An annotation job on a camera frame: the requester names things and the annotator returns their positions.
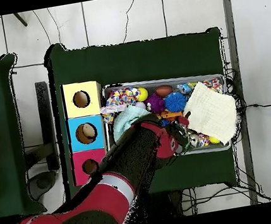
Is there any cream waffle cloth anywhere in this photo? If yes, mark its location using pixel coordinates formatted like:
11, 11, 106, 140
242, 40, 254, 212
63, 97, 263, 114
178, 76, 243, 150

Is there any brown toy football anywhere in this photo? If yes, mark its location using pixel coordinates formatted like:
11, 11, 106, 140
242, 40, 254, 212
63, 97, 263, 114
154, 83, 175, 99

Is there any wooden box with three holes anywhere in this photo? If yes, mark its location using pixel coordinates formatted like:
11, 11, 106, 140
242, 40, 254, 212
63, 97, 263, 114
58, 78, 117, 187

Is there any purple spiky toy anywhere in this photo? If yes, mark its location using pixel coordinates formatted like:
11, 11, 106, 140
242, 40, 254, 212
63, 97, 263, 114
143, 91, 167, 116

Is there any yellow ball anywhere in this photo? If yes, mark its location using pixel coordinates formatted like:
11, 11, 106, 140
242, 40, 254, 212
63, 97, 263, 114
136, 86, 150, 102

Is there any white baseball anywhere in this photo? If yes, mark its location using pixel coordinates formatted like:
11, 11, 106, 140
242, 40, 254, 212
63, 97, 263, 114
135, 100, 148, 112

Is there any grey round floor base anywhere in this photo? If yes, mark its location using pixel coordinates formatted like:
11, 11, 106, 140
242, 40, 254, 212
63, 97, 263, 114
26, 169, 61, 203

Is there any shallow silver mesh bin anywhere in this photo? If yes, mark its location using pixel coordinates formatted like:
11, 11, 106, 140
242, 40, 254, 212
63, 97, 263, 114
96, 65, 238, 170

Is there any blue spiky ball with eyes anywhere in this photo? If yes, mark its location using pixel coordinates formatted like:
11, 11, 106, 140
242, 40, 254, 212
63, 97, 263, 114
162, 90, 189, 114

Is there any beige rounded object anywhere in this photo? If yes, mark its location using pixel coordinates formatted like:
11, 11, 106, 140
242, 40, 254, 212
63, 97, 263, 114
81, 122, 98, 141

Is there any mint waffle cloth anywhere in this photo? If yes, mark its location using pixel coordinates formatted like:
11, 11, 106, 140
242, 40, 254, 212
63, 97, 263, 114
109, 102, 155, 143

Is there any black stand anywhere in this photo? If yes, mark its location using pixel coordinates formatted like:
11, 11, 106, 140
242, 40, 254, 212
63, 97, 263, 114
12, 80, 62, 175

